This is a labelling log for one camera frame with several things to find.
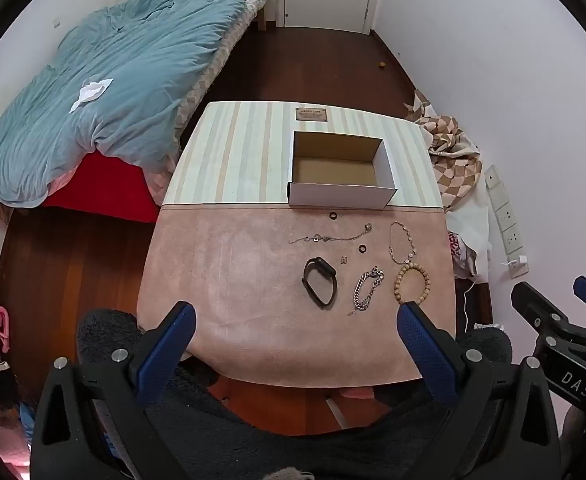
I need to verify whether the black smart band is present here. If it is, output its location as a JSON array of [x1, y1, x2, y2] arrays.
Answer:
[[302, 256, 338, 307]]

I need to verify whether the striped table mat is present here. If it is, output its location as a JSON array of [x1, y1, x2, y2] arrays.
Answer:
[[163, 100, 444, 209]]

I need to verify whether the white cloth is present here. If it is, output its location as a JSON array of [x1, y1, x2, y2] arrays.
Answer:
[[445, 180, 492, 281]]

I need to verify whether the white charger cable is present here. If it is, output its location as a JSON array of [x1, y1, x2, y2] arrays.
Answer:
[[464, 260, 512, 333]]

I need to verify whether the red bed sheet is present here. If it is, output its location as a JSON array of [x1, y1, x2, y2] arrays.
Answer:
[[0, 151, 162, 224]]

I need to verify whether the red patterned bag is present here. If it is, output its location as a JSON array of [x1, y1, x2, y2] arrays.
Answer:
[[448, 231, 477, 279]]

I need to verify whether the crystal link bracelet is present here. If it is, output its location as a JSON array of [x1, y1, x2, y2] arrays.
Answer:
[[388, 221, 418, 266]]

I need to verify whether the white wall socket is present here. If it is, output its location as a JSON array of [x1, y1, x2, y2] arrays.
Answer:
[[502, 225, 524, 256], [494, 203, 518, 234]]

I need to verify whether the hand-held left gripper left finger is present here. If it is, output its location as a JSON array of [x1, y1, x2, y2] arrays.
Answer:
[[30, 301, 197, 480]]

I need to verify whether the pink suede table mat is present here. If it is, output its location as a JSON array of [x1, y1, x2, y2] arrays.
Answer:
[[137, 203, 457, 389]]

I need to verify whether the white cardboard box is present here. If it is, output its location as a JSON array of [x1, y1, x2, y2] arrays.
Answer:
[[287, 130, 399, 210]]

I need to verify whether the dark fuzzy clothing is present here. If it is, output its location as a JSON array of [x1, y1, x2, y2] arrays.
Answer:
[[76, 309, 514, 480]]

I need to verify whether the white paper sheet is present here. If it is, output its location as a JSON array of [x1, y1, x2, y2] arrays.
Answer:
[[68, 77, 114, 114]]

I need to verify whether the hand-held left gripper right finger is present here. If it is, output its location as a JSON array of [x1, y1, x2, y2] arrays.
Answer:
[[397, 301, 561, 480]]

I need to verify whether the checkered beige cloth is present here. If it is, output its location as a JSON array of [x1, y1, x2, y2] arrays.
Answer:
[[415, 114, 484, 211]]

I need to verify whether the bed with blue duvet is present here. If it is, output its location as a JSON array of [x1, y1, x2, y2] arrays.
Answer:
[[0, 0, 248, 209]]

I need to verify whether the thin silver chain bracelet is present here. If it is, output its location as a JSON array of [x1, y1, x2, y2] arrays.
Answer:
[[288, 223, 374, 246]]

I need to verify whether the chunky silver chain bracelet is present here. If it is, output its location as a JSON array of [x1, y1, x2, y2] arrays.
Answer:
[[348, 266, 386, 317]]

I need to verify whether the wooden bead bracelet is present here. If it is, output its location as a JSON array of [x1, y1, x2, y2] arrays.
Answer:
[[394, 264, 432, 306]]

